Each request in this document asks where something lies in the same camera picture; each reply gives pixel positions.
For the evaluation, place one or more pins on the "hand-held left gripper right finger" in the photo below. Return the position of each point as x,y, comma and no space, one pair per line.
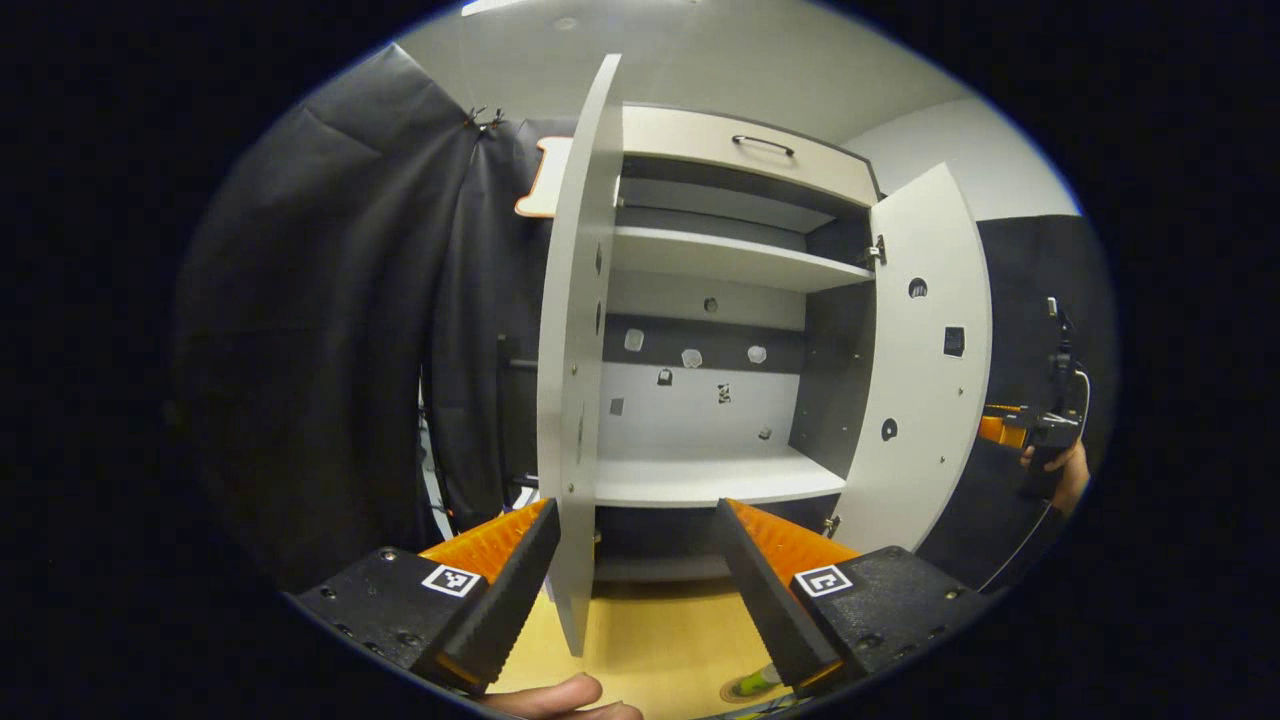
760,590

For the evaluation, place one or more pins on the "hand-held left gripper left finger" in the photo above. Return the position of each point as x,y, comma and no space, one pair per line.
520,580

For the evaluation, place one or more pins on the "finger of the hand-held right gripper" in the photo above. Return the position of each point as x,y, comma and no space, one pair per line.
998,428

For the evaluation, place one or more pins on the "white cabinet door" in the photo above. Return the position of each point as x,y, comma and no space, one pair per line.
930,400
565,350

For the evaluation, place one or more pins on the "green label clear bottle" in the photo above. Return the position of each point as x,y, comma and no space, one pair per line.
755,684

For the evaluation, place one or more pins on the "round brown coaster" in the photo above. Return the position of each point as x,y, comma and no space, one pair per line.
727,692

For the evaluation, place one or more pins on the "white cabinet shelf board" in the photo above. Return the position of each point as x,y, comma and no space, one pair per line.
720,258
700,480

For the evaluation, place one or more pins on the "white and grey cabinet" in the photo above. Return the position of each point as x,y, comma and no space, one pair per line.
690,420

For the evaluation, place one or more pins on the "cream cabinet drawer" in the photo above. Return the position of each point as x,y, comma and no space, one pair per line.
700,140

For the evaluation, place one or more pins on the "backdrop clips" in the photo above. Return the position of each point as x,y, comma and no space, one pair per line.
484,118

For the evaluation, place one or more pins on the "ceiling light panel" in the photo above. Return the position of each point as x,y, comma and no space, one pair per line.
490,6

